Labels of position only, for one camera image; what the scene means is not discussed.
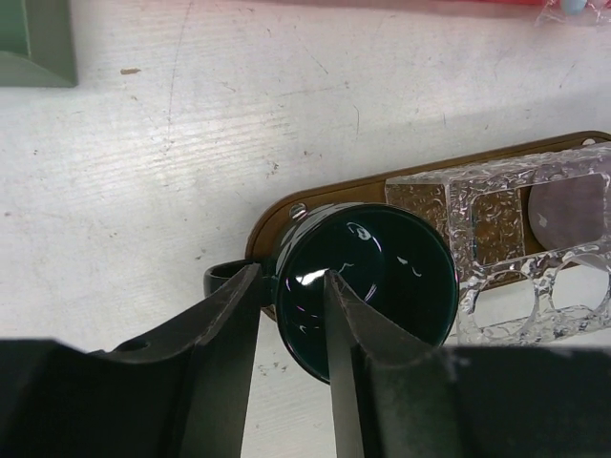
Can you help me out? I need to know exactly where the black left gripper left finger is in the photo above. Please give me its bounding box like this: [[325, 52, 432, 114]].
[[1, 263, 263, 457]]

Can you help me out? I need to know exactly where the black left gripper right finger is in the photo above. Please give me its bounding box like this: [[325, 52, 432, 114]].
[[324, 272, 610, 457]]

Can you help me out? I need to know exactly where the dark green mug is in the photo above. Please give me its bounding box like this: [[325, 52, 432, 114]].
[[202, 202, 459, 385]]

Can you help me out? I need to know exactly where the clear acrylic toothbrush holder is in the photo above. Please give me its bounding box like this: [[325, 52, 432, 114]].
[[385, 143, 610, 344]]

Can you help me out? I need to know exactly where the lilac mug black handle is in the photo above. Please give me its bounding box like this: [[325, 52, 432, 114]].
[[528, 175, 604, 250]]

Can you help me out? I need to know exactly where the oval wooden tray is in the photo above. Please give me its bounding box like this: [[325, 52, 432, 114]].
[[243, 131, 611, 321]]

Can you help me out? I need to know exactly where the red compartment tray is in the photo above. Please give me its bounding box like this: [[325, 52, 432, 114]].
[[440, 0, 610, 16]]

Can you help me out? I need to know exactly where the green plastic bin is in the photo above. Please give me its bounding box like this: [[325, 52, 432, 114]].
[[1, 0, 77, 88]]

